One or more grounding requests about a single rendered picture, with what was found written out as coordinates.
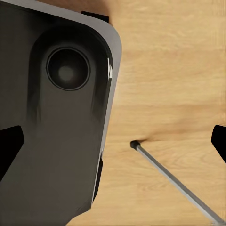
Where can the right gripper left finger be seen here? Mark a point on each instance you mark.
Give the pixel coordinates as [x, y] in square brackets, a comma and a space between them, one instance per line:
[11, 141]

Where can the camera tripod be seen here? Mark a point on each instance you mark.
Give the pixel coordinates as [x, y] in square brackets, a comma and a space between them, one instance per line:
[206, 210]

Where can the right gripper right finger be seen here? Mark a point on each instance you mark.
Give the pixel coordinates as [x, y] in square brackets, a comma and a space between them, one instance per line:
[218, 139]

